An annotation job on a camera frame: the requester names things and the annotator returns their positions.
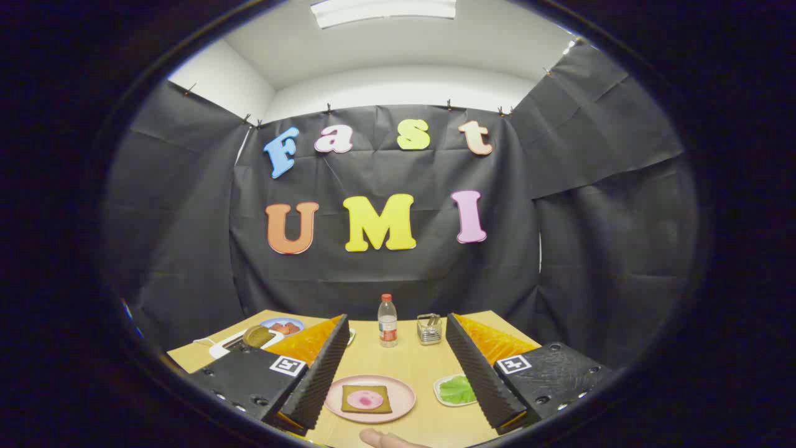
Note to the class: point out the brown bread slice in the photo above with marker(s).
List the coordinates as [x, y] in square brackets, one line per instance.
[385, 407]
[257, 336]

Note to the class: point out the white toaster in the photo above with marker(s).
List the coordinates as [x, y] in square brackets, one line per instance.
[227, 346]

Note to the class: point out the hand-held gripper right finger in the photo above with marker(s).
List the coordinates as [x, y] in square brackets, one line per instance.
[476, 373]

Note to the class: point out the blue round plate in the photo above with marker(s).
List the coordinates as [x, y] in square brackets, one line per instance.
[273, 322]

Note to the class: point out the white square plate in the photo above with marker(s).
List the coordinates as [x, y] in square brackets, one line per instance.
[436, 391]

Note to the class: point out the pink ham slice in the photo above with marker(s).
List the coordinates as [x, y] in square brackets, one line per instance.
[364, 399]

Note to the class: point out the black backdrop cloth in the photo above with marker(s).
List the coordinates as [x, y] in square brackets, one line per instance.
[385, 280]

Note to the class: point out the red meat pieces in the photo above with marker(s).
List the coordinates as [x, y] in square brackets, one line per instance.
[285, 328]

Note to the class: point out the clear plastic water bottle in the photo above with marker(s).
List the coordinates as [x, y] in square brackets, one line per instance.
[388, 323]

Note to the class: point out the green lettuce leaf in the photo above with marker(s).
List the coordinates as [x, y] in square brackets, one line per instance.
[457, 389]

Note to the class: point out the pink round plate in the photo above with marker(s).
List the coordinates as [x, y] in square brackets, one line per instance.
[401, 389]

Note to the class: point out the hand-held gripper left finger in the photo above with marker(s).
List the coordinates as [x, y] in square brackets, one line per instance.
[323, 373]

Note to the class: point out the ceiling light panel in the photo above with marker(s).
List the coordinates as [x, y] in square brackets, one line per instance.
[382, 9]

